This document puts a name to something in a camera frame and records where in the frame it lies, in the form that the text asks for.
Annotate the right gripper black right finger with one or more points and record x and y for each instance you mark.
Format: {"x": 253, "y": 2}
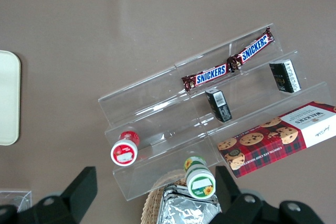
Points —
{"x": 231, "y": 203}

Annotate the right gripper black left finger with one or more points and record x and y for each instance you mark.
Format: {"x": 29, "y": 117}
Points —
{"x": 78, "y": 192}

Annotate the oval wicker basket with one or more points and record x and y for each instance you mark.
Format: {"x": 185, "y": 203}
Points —
{"x": 152, "y": 205}

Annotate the beige rectangular tray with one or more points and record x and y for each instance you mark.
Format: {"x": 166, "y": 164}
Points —
{"x": 8, "y": 98}

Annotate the green lid yogurt cup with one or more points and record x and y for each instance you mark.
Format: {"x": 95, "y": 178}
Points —
{"x": 200, "y": 184}

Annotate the silver foil packet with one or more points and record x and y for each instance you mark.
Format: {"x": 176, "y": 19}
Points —
{"x": 183, "y": 208}

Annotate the red lid yogurt cup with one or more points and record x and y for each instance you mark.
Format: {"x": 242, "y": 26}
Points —
{"x": 124, "y": 153}

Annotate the clear acrylic bottle rack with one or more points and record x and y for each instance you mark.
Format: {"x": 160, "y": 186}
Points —
{"x": 15, "y": 199}

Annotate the red tartan Walkers cookie box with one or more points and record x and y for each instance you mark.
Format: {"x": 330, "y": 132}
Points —
{"x": 275, "y": 140}

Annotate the small black box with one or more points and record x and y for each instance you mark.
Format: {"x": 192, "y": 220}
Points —
{"x": 285, "y": 75}
{"x": 219, "y": 106}

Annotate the clear acrylic stepped shelf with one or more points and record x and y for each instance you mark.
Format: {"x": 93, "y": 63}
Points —
{"x": 257, "y": 98}
{"x": 147, "y": 119}

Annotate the Snickers chocolate bar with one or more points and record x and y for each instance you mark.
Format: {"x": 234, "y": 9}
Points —
{"x": 253, "y": 49}
{"x": 207, "y": 76}

